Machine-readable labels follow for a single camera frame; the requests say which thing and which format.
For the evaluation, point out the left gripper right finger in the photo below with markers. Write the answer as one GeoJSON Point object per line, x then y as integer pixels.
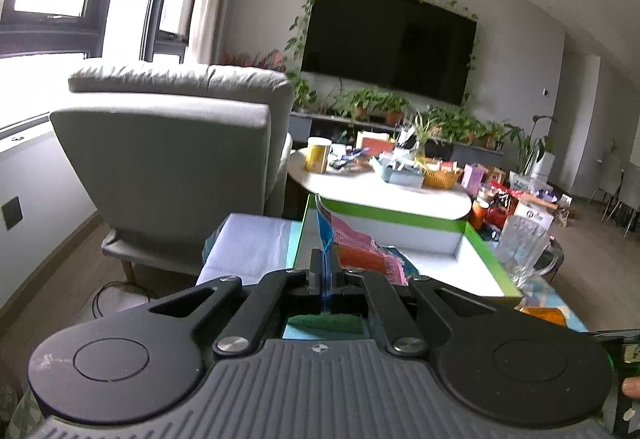
{"type": "Point", "coordinates": [368, 294]}

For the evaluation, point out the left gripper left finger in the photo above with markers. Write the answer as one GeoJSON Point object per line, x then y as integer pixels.
{"type": "Point", "coordinates": [260, 306]}

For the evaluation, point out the orange cracker packet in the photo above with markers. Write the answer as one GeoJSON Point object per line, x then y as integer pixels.
{"type": "Point", "coordinates": [551, 315]}

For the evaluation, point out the red blue candy packet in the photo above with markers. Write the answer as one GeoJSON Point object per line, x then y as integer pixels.
{"type": "Point", "coordinates": [355, 249]}

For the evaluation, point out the person right hand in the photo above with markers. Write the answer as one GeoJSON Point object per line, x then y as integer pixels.
{"type": "Point", "coordinates": [631, 387]}

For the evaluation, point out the patterned teal tablecloth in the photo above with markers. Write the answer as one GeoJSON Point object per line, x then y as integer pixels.
{"type": "Point", "coordinates": [246, 249]}

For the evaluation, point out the green cardboard box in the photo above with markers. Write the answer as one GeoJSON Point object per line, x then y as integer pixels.
{"type": "Point", "coordinates": [451, 251]}

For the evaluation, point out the glass mug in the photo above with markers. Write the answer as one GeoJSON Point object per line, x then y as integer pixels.
{"type": "Point", "coordinates": [526, 249]}

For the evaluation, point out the orange jar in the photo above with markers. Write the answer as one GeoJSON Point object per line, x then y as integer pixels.
{"type": "Point", "coordinates": [478, 213]}

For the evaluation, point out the blue white paper box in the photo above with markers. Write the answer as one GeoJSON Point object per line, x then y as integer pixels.
{"type": "Point", "coordinates": [533, 212]}

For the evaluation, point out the white round coffee table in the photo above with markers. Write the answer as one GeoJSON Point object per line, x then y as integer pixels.
{"type": "Point", "coordinates": [367, 189]}

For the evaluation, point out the wicker basket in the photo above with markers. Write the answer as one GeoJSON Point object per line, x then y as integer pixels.
{"type": "Point", "coordinates": [444, 179]}

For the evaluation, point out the blue plastic tray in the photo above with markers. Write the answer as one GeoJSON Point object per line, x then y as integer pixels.
{"type": "Point", "coordinates": [397, 173]}

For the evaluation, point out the yellow canister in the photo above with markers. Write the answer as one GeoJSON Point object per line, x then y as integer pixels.
{"type": "Point", "coordinates": [317, 155]}

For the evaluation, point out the grey armchair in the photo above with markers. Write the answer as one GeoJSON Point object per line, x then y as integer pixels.
{"type": "Point", "coordinates": [167, 152]}

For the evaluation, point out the spider plant pot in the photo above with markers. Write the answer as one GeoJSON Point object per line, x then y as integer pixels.
{"type": "Point", "coordinates": [424, 128]}

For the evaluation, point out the black wall socket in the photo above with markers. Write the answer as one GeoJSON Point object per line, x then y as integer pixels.
{"type": "Point", "coordinates": [12, 212]}

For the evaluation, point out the wall television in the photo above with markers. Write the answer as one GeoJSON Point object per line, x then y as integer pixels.
{"type": "Point", "coordinates": [401, 45]}

